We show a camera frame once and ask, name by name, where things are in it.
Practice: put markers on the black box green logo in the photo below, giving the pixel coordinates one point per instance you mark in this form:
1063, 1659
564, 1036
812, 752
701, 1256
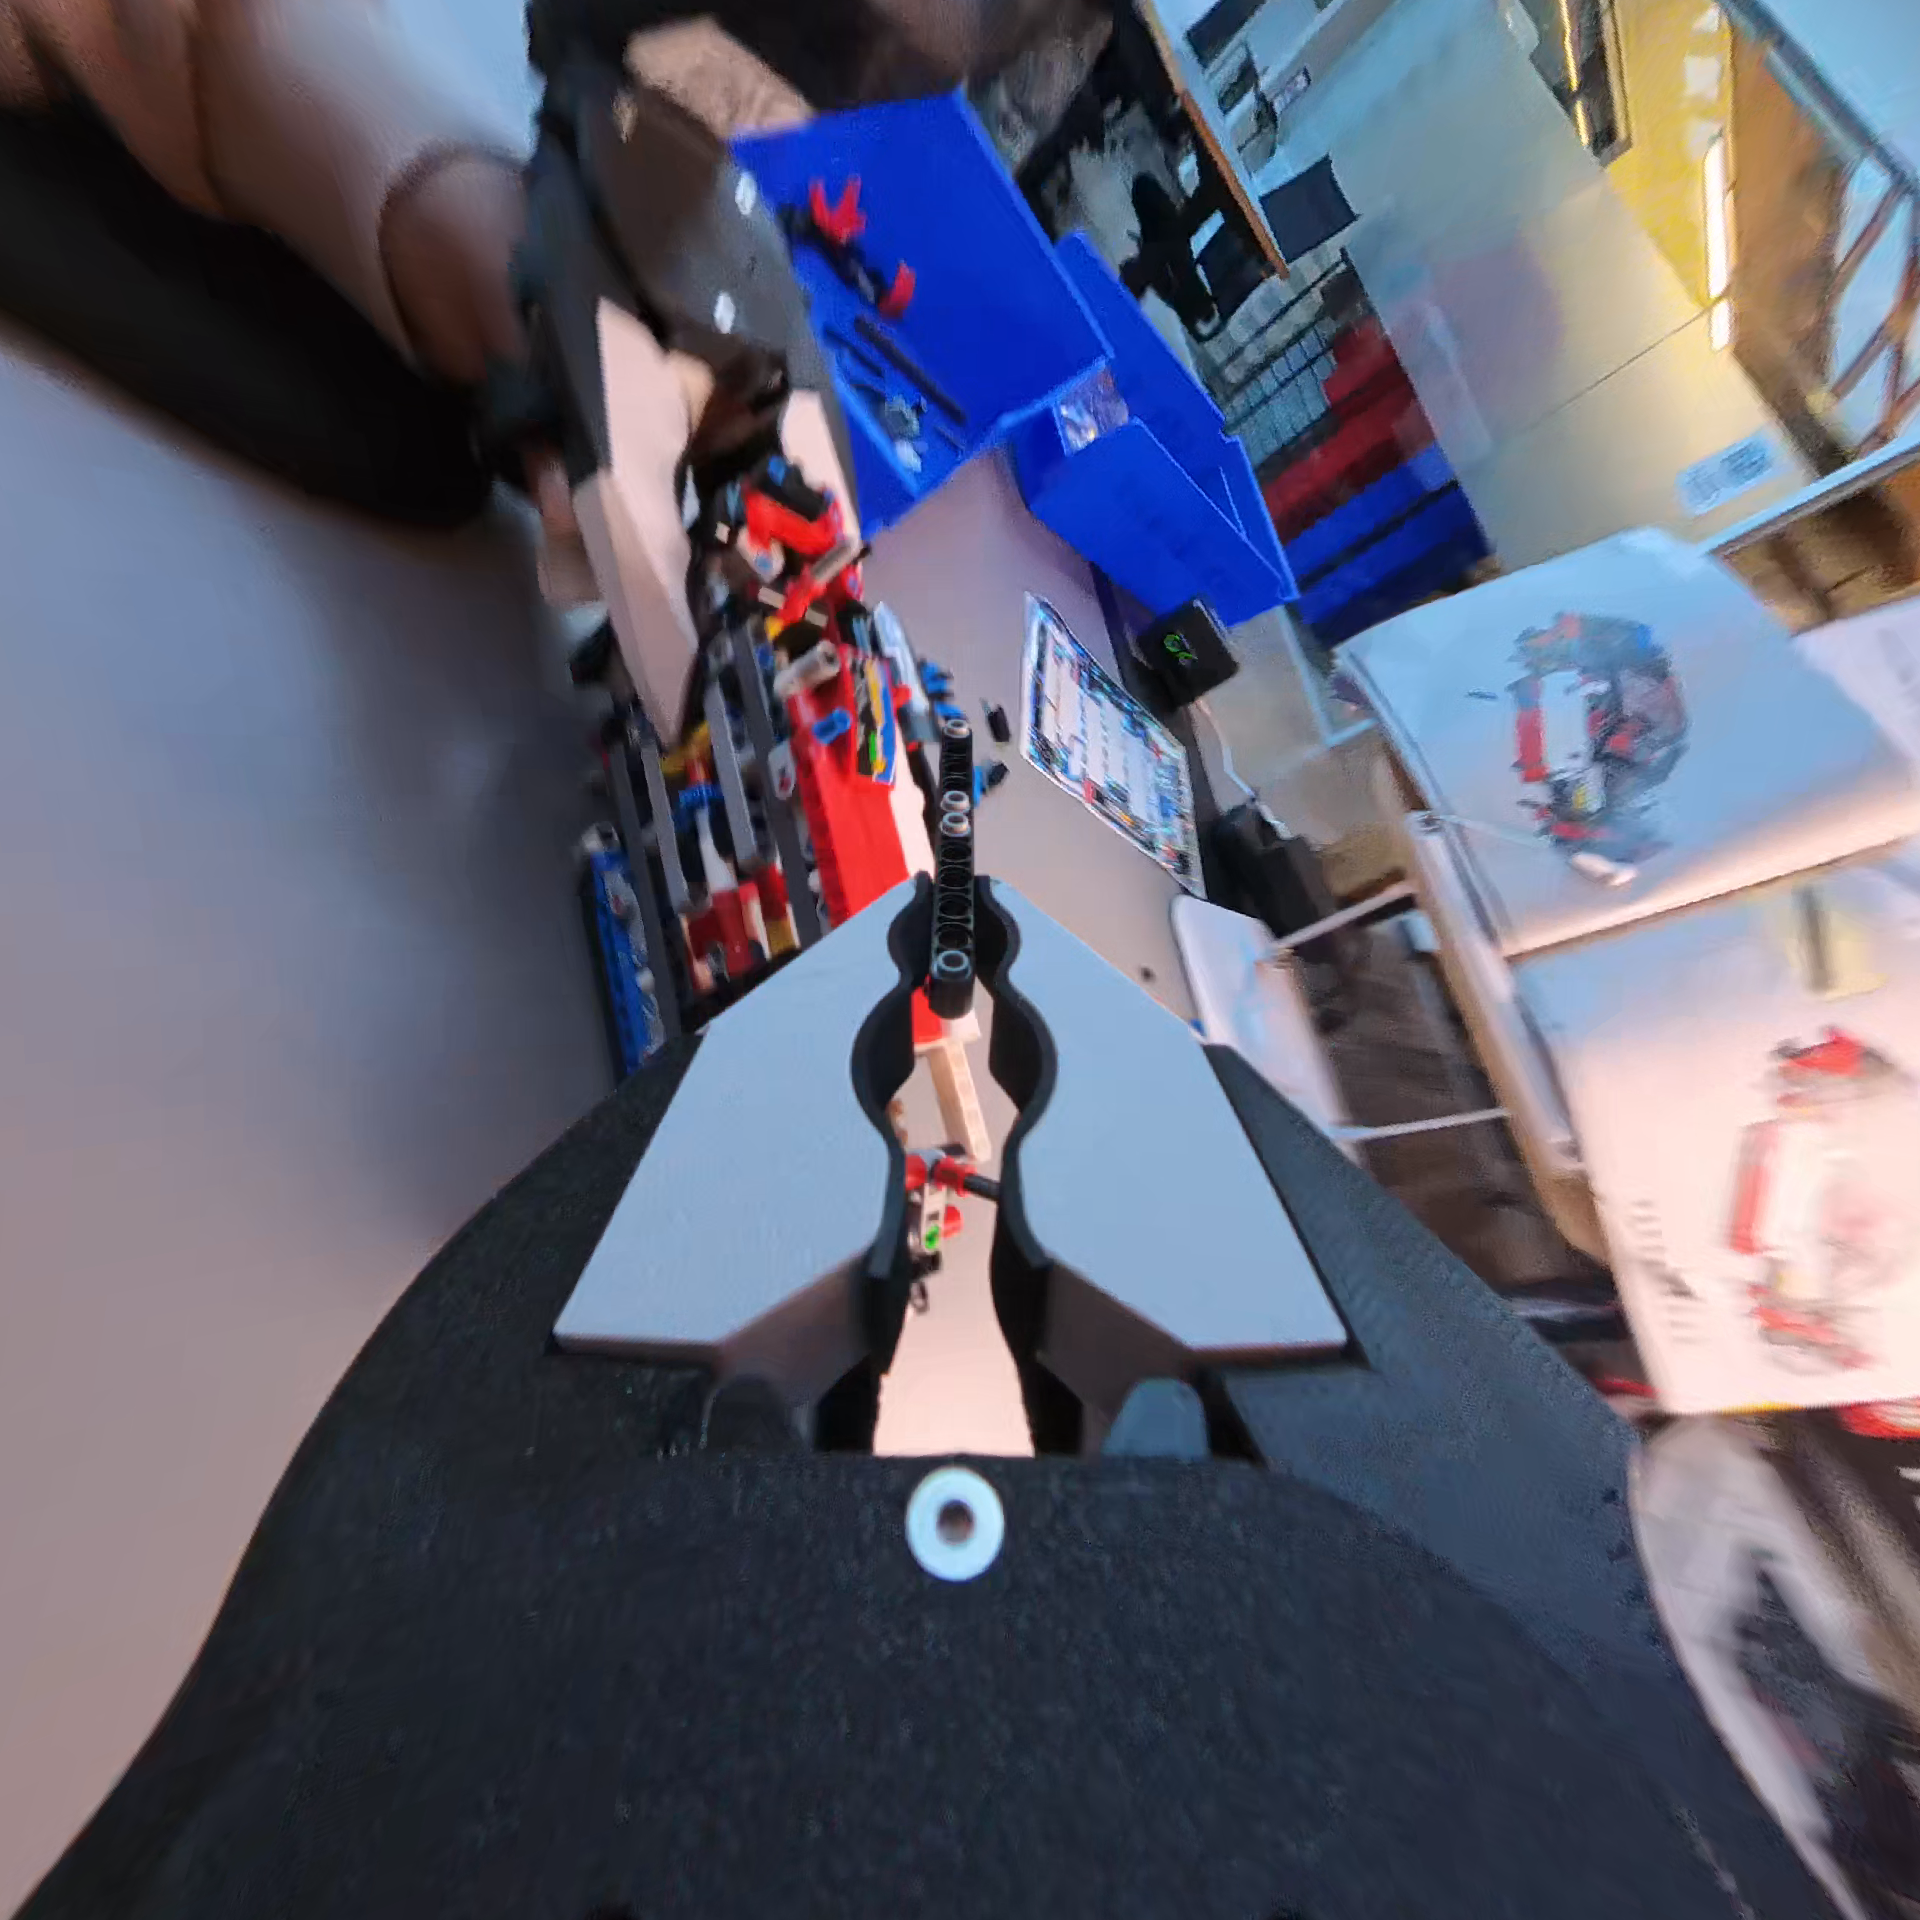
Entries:
1184, 652

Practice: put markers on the person's left forearm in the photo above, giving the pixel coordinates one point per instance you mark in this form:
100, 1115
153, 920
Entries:
224, 90

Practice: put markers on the holographic sticker sheet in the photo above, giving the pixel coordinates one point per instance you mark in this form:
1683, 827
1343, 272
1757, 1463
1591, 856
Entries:
1103, 735

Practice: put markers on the blue bin with white label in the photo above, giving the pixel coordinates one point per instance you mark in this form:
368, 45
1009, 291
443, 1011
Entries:
973, 255

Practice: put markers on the stack of red blue bins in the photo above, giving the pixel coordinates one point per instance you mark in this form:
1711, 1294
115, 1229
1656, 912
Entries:
1380, 466

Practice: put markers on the blue parts bin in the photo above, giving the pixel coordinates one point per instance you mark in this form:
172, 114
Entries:
1154, 494

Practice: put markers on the long black lego beam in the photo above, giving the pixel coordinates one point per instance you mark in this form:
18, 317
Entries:
954, 902

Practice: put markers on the lego set box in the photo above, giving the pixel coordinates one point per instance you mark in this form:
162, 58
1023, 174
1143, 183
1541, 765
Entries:
1799, 1652

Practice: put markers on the bunch of blue black pins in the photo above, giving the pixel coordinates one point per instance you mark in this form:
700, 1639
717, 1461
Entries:
933, 691

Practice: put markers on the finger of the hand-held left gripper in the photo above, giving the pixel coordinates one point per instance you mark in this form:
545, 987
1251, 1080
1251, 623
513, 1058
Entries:
628, 494
827, 459

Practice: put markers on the black power adapter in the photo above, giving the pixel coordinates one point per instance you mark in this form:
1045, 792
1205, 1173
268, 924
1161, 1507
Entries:
1267, 870

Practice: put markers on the heap of black lego parts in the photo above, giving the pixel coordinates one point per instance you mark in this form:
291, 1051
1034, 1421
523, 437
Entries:
884, 376

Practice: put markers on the lego instruction booklet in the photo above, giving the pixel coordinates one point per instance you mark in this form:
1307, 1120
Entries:
1650, 780

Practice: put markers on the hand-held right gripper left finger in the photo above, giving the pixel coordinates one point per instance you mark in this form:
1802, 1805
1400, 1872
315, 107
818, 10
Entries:
720, 1202

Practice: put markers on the white book stand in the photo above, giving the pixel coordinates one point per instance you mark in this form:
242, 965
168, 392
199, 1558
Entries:
1243, 991

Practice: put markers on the lego race car model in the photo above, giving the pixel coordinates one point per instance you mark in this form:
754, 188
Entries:
839, 796

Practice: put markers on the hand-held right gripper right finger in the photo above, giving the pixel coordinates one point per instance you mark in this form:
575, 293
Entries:
1184, 1214

